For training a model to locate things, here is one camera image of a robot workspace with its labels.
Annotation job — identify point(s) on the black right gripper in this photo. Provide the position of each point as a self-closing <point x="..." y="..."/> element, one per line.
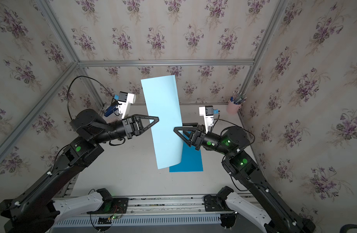
<point x="200" y="139"/>

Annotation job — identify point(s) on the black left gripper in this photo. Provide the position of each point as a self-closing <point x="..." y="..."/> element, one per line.
<point x="129" y="124"/>

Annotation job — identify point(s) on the aluminium mounting rail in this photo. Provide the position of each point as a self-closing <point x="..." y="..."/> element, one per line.
<point x="164" y="205"/>

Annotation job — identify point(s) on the dark blue paper sheet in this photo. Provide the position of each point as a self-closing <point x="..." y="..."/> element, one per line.
<point x="191" y="160"/>

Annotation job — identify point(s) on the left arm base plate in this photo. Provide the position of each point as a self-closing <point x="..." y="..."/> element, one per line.
<point x="116" y="206"/>

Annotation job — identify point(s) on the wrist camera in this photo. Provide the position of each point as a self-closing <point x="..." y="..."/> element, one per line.
<point x="208" y="112"/>
<point x="124" y="100"/>

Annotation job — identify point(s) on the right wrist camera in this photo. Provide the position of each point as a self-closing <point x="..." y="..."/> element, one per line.
<point x="208" y="112"/>

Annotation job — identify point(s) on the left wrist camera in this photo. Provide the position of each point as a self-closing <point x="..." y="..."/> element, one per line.
<point x="124" y="100"/>

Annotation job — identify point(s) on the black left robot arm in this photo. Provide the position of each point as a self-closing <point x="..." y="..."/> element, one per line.
<point x="34" y="211"/>

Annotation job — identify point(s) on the light blue paper sheet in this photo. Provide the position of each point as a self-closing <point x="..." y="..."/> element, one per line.
<point x="162" y="101"/>

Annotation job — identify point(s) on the blue black stapler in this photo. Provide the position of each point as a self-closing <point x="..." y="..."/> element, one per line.
<point x="113" y="109"/>

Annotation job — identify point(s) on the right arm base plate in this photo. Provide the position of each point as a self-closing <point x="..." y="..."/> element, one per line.
<point x="214" y="204"/>

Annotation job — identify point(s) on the pens in cup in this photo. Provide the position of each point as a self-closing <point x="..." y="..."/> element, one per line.
<point x="238" y="97"/>

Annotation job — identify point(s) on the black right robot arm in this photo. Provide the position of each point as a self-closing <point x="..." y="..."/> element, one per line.
<point x="274" y="215"/>

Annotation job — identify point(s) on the pink pen cup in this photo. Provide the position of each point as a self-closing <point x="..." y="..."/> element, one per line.
<point x="233" y="108"/>

